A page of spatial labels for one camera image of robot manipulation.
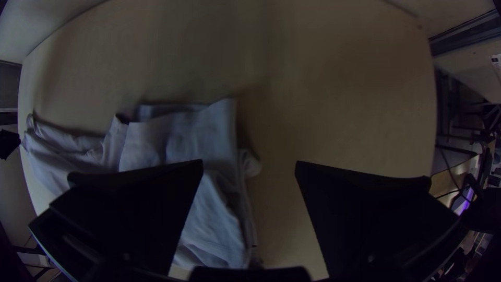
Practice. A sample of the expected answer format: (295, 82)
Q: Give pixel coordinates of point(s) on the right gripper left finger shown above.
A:
(129, 219)

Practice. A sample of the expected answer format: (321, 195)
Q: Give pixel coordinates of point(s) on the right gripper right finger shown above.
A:
(372, 223)

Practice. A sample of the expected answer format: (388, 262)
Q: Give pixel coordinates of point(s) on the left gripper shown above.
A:
(7, 144)

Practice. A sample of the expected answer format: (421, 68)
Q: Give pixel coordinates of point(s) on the grey t-shirt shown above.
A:
(188, 137)

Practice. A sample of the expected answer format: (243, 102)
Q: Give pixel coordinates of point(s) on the white wall poster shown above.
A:
(497, 68)

